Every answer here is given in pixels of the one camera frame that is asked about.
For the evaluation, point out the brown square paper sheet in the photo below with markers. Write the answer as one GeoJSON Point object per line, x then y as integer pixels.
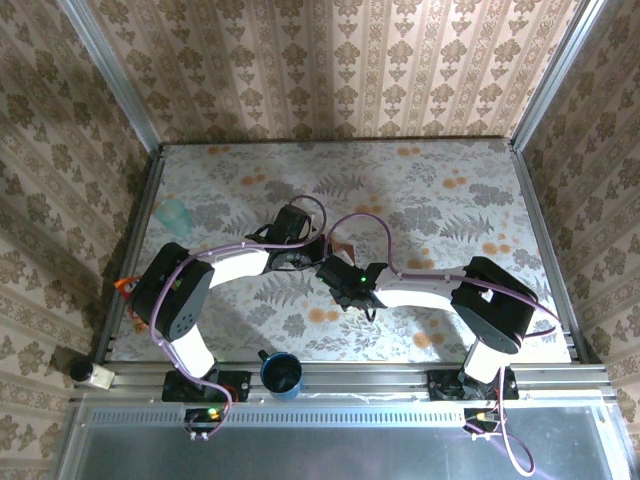
{"type": "Point", "coordinates": [345, 246]}

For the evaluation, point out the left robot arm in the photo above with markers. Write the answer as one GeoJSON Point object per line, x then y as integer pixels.
{"type": "Point", "coordinates": [170, 300]}

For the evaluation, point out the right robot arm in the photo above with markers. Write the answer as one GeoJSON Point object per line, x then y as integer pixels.
{"type": "Point", "coordinates": [495, 305]}

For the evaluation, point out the floral tablecloth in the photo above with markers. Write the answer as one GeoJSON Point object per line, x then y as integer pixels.
{"type": "Point", "coordinates": [300, 170]}

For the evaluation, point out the dark blue mug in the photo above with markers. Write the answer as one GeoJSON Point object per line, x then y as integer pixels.
{"type": "Point", "coordinates": [282, 375]}

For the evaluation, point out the teal plastic cup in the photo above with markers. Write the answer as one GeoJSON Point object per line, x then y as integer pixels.
{"type": "Point", "coordinates": [172, 217]}

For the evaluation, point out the grey metal panel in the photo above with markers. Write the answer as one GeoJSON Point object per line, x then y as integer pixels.
{"type": "Point", "coordinates": [350, 450]}

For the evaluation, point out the orange red snack packet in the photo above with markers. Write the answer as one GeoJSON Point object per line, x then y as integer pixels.
{"type": "Point", "coordinates": [125, 287]}

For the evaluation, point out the small black controller board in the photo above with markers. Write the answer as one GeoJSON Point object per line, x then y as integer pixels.
{"type": "Point", "coordinates": [482, 417]}
{"type": "Point", "coordinates": [205, 417]}

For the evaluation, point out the white and black cylinder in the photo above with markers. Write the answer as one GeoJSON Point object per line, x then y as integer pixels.
{"type": "Point", "coordinates": [97, 377]}

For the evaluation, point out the long aluminium frame rail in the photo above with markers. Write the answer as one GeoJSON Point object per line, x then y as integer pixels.
{"type": "Point", "coordinates": [375, 375]}

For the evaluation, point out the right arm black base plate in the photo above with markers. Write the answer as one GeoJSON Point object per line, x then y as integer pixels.
{"type": "Point", "coordinates": [445, 385]}

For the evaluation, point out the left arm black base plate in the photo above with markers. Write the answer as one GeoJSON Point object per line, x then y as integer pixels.
{"type": "Point", "coordinates": [240, 385]}

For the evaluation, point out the aluminium side rail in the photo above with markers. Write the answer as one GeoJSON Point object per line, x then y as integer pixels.
{"type": "Point", "coordinates": [533, 200]}
{"type": "Point", "coordinates": [132, 250]}

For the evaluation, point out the aluminium corner post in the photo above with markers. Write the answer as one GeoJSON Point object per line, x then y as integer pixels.
{"type": "Point", "coordinates": [555, 75]}
{"type": "Point", "coordinates": [111, 75]}

